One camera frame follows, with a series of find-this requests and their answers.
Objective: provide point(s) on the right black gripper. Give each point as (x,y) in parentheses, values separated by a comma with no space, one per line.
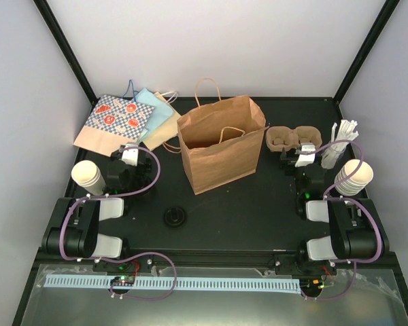
(289,163)

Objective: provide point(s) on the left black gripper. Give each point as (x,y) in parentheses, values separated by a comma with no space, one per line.
(145,166)

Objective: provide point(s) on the white straws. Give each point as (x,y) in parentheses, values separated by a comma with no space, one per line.
(345,131)

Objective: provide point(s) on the black lid stack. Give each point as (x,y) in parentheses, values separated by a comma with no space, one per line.
(175,217)

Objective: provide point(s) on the brown paper bag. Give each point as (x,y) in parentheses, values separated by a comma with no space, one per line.
(220,142)

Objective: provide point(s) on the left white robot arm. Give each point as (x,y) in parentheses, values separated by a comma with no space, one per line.
(73,229)

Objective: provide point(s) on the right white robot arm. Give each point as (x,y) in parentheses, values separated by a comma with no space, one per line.
(355,230)

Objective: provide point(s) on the far pulp cup carrier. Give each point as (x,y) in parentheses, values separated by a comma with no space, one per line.
(279,138)

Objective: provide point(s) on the tan paper bag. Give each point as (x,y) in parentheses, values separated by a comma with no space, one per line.
(166,131)

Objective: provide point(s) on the blue checkered paper bag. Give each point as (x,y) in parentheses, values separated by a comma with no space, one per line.
(112,123)

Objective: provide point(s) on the light blue paper bag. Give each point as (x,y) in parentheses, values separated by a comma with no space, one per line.
(161,113)

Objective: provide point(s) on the left paper cup stack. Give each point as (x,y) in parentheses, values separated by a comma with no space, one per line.
(88,175)

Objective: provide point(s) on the paper cup stack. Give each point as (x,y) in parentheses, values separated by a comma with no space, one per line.
(88,175)
(353,177)

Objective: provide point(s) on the right paper cup stack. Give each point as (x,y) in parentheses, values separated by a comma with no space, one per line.
(353,177)

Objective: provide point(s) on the small circuit board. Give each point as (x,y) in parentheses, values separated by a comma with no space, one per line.
(122,281)

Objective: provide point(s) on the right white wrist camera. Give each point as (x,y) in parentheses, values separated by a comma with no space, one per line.
(306,155)

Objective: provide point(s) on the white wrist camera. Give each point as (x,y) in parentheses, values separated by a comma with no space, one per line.
(306,155)
(129,154)

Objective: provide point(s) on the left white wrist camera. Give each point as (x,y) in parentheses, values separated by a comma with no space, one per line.
(129,154)

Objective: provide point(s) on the left black frame post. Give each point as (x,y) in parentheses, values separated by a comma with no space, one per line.
(52,23)

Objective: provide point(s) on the black frame post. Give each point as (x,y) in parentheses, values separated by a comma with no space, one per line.
(52,23)
(375,31)

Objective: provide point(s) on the light blue cable duct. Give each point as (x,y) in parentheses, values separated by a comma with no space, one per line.
(267,285)

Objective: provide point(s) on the right black frame post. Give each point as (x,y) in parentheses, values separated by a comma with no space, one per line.
(375,31)

